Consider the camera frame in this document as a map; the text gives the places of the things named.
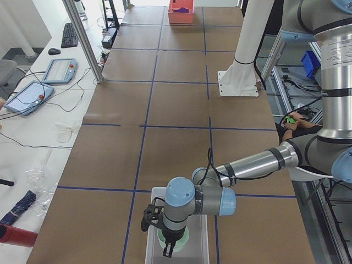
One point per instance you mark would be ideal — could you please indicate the purple microfiber cloth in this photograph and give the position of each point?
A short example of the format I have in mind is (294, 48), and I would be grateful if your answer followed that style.
(181, 10)

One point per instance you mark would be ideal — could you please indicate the aluminium frame post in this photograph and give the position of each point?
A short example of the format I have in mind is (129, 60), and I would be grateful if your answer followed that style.
(83, 38)

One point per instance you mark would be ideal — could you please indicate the green handled screwdriver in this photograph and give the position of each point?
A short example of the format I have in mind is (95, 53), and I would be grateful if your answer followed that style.
(289, 120)

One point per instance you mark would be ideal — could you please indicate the lower teach pendant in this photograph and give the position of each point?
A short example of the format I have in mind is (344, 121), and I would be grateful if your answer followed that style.
(28, 99)

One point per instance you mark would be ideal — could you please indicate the black keyboard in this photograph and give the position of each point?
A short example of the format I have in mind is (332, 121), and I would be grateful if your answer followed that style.
(69, 37)

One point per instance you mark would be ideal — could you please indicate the blue storage bin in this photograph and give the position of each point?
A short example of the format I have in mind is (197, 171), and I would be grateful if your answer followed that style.
(311, 64)

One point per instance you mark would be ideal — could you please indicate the translucent plastic bin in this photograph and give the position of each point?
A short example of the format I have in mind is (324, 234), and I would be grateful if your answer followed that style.
(187, 244)

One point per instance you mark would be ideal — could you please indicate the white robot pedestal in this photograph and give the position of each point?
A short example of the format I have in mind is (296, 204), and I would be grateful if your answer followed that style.
(239, 79)

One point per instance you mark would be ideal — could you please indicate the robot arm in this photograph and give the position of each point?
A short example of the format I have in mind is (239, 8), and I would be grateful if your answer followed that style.
(325, 148)

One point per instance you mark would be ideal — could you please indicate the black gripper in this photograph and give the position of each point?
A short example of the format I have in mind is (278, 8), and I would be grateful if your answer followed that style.
(169, 234)

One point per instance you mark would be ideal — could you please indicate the mint green bowl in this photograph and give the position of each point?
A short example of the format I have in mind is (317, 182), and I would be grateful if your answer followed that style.
(180, 239)

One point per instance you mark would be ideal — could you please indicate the seated person in black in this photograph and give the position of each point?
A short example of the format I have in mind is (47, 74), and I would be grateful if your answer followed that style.
(300, 128)

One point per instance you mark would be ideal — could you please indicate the upper teach pendant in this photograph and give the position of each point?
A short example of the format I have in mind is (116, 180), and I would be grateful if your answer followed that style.
(60, 71)

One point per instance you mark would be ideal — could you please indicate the black computer mouse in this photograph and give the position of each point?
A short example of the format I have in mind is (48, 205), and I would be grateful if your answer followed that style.
(54, 51)

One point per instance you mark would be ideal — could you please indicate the pink plastic tray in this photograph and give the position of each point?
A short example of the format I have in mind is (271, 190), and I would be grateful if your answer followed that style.
(181, 18)

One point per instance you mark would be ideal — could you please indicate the black computer box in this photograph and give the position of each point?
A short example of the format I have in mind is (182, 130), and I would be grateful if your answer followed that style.
(109, 38)

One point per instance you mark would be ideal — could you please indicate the red bottle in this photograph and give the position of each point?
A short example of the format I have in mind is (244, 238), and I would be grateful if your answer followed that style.
(17, 236)

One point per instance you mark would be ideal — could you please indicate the teach pendant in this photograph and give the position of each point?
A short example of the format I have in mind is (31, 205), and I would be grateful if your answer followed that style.
(60, 71)
(28, 99)

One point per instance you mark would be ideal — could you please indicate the blue black tool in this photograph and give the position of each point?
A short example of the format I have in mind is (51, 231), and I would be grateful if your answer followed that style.
(20, 207)

